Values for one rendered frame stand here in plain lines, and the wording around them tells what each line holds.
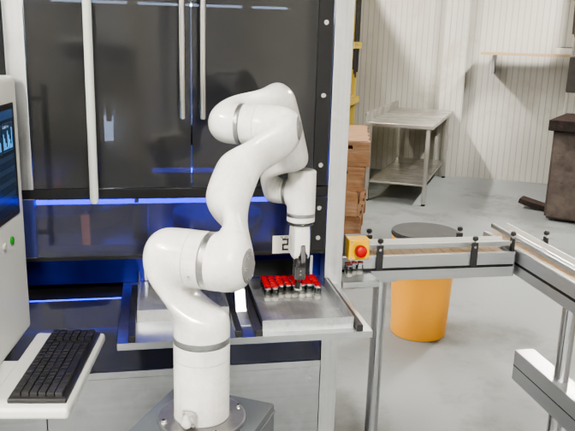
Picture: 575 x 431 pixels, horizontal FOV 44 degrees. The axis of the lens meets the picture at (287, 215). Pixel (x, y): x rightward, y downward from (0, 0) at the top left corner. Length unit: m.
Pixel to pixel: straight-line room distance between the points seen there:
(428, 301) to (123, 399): 2.12
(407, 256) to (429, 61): 6.86
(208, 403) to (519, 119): 7.99
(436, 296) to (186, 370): 2.74
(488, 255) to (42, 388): 1.60
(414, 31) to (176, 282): 8.05
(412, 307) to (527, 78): 5.51
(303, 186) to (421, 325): 2.22
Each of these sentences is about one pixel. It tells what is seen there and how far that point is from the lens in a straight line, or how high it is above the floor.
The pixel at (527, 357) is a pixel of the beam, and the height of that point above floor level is 0.55.
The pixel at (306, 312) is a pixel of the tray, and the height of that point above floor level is 0.88.
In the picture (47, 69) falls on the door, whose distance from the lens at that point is 2.20.
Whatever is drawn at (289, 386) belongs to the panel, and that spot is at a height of 0.51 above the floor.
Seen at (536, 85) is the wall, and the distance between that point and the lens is 9.21.
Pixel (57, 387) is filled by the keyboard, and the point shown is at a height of 0.83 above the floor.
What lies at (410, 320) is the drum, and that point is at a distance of 4.14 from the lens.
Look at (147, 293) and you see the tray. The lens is 2.27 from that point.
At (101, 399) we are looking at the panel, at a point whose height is 0.51.
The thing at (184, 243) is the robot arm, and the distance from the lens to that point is 1.43.
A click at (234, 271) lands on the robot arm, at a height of 1.23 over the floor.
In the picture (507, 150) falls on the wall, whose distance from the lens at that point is 9.29.
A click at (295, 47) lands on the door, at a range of 2.22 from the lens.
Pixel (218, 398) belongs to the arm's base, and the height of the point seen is 0.93.
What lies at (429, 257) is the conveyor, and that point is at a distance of 2.59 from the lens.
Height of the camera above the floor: 1.67
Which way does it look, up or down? 14 degrees down
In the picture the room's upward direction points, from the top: 2 degrees clockwise
